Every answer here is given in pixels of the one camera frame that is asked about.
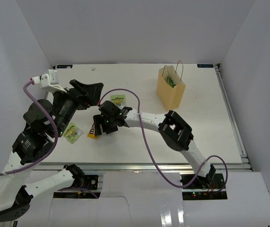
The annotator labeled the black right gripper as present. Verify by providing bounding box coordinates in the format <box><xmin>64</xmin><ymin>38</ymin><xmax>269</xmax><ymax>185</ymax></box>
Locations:
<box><xmin>94</xmin><ymin>113</ymin><xmax>119</xmax><ymax>136</ymax></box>

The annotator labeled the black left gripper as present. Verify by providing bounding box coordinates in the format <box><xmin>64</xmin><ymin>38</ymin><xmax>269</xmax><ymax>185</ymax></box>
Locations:
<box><xmin>51</xmin><ymin>79</ymin><xmax>104</xmax><ymax>137</ymax></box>

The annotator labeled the yellow m&m's candy bag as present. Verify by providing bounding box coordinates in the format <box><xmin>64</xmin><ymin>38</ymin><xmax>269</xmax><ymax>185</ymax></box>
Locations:
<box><xmin>87</xmin><ymin>123</ymin><xmax>102</xmax><ymax>140</ymax></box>

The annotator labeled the green snack packet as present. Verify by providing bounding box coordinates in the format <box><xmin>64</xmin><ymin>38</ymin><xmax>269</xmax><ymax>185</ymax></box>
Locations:
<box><xmin>63</xmin><ymin>122</ymin><xmax>84</xmax><ymax>144</ymax></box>
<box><xmin>110</xmin><ymin>95</ymin><xmax>126</xmax><ymax>107</ymax></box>

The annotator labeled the brown paper bag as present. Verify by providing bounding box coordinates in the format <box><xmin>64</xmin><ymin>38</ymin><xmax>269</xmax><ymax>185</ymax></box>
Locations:
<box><xmin>156</xmin><ymin>61</ymin><xmax>186</xmax><ymax>111</ymax></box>

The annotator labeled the green yellow chip bag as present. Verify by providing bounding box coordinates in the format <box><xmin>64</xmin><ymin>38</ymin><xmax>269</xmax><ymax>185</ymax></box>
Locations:
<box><xmin>165</xmin><ymin>76</ymin><xmax>176</xmax><ymax>88</ymax></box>

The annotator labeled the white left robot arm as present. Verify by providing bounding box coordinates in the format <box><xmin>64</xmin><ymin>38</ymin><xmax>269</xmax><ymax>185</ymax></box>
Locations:
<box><xmin>0</xmin><ymin>80</ymin><xmax>103</xmax><ymax>223</ymax></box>

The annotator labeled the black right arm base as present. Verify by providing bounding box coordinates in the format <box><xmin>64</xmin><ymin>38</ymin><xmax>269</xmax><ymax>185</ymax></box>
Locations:
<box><xmin>182</xmin><ymin>174</ymin><xmax>228</xmax><ymax>201</ymax></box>

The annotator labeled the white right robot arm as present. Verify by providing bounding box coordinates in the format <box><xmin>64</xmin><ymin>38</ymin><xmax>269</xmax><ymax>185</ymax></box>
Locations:
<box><xmin>93</xmin><ymin>101</ymin><xmax>216</xmax><ymax>189</ymax></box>

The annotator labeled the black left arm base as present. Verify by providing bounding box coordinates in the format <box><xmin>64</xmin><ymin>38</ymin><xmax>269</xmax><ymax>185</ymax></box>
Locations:
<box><xmin>59</xmin><ymin>175</ymin><xmax>99</xmax><ymax>191</ymax></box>

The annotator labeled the left blue table label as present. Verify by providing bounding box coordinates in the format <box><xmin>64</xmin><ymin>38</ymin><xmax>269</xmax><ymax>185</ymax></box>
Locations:
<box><xmin>55</xmin><ymin>64</ymin><xmax>73</xmax><ymax>69</ymax></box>

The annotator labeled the blue table label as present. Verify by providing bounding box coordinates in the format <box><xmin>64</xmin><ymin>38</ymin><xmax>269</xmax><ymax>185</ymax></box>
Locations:
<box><xmin>55</xmin><ymin>64</ymin><xmax>73</xmax><ymax>69</ymax></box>
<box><xmin>197</xmin><ymin>64</ymin><xmax>214</xmax><ymax>68</ymax></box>

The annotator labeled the right blue table label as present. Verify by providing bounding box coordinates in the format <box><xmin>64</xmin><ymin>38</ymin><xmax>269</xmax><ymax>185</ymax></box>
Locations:
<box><xmin>197</xmin><ymin>64</ymin><xmax>214</xmax><ymax>68</ymax></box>

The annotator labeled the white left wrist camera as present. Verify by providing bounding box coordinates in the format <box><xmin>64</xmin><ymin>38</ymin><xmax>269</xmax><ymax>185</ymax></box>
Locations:
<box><xmin>30</xmin><ymin>69</ymin><xmax>67</xmax><ymax>93</ymax></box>

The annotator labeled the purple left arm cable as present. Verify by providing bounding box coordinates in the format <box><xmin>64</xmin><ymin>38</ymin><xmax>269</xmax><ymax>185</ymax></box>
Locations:
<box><xmin>0</xmin><ymin>80</ymin><xmax>101</xmax><ymax>212</ymax></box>

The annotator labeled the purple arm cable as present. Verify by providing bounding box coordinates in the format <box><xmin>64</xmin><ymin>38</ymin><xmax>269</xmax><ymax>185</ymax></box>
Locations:
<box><xmin>98</xmin><ymin>88</ymin><xmax>228</xmax><ymax>196</ymax></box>
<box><xmin>0</xmin><ymin>80</ymin><xmax>101</xmax><ymax>212</ymax></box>

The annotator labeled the aluminium front rail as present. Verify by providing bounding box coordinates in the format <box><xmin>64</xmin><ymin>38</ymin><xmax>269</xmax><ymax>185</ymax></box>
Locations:
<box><xmin>35</xmin><ymin>163</ymin><xmax>251</xmax><ymax>172</ymax></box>

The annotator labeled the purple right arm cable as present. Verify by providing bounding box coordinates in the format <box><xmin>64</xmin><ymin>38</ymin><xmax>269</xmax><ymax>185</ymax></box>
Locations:
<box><xmin>98</xmin><ymin>88</ymin><xmax>228</xmax><ymax>196</ymax></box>

